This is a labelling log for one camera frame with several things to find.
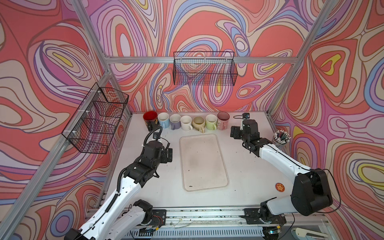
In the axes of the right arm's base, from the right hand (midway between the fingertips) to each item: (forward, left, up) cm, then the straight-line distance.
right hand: (239, 130), depth 88 cm
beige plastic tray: (-11, +22, -19) cm, 31 cm away
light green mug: (+14, +15, -7) cm, 22 cm away
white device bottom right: (-50, -20, -13) cm, 55 cm away
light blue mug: (+17, +48, -7) cm, 51 cm away
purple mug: (+18, +40, -10) cm, 45 cm away
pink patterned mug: (+13, +7, -6) cm, 16 cm away
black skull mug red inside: (+15, +56, -5) cm, 58 cm away
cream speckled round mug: (+15, +23, -9) cm, 29 cm away
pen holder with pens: (-5, -24, -1) cm, 24 cm away
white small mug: (+17, +32, -9) cm, 38 cm away
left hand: (-13, +43, +4) cm, 45 cm away
